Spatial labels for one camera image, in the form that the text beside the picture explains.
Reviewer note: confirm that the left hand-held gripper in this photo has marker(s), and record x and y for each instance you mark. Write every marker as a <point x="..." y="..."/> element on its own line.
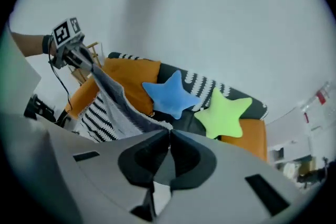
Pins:
<point x="64" y="32"/>

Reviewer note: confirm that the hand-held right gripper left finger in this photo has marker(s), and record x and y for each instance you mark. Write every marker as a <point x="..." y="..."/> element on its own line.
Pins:
<point x="99" y="181"/>

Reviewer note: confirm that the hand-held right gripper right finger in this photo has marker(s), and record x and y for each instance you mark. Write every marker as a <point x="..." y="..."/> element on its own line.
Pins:
<point x="225" y="191"/>

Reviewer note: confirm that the grey cloth garment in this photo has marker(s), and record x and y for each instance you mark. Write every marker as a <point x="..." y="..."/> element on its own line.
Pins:
<point x="118" y="102"/>

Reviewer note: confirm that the person's left forearm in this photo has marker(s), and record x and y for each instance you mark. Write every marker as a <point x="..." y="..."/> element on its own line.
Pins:
<point x="29" y="44"/>

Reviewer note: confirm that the wooden side table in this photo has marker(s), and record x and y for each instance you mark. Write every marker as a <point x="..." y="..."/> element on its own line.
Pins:
<point x="93" y="52"/>

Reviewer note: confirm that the black wristband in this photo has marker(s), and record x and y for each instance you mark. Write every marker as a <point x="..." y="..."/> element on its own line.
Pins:
<point x="46" y="44"/>

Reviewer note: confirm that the orange cushion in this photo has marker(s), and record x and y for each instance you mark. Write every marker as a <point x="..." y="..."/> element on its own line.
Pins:
<point x="134" y="78"/>
<point x="252" y="139"/>

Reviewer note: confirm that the black metal stand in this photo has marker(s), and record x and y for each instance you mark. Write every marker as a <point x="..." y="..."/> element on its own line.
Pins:
<point x="39" y="110"/>

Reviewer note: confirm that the green star pillow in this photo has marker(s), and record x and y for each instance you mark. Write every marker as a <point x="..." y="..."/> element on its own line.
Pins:
<point x="223" y="115"/>

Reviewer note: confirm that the blue star pillow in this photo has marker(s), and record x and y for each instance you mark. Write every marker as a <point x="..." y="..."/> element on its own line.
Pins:
<point x="170" y="97"/>

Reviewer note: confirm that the clear water jug red label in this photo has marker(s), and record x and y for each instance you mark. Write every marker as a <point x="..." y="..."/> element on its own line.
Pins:
<point x="319" y="97"/>

